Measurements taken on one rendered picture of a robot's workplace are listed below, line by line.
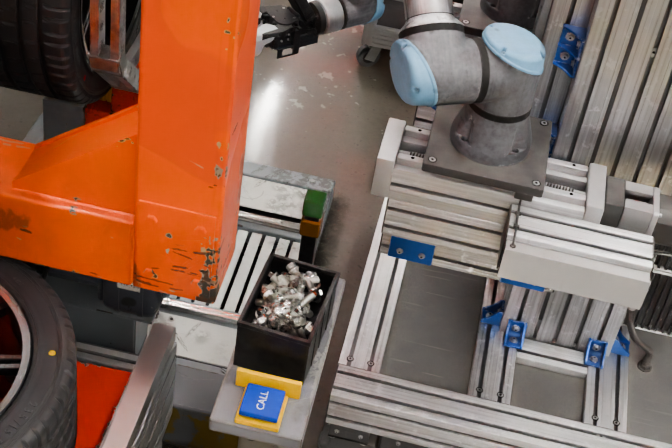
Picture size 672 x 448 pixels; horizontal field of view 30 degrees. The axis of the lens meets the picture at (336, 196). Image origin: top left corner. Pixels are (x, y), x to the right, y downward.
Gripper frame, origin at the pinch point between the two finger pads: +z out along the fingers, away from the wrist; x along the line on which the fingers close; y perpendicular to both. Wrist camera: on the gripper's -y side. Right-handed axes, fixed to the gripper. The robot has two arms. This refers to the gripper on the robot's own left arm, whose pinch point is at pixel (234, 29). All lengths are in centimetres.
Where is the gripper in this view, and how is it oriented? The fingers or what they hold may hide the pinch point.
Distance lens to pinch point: 252.0
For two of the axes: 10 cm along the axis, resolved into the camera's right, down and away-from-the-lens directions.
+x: -5.6, -5.9, 5.9
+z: -8.2, 2.8, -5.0
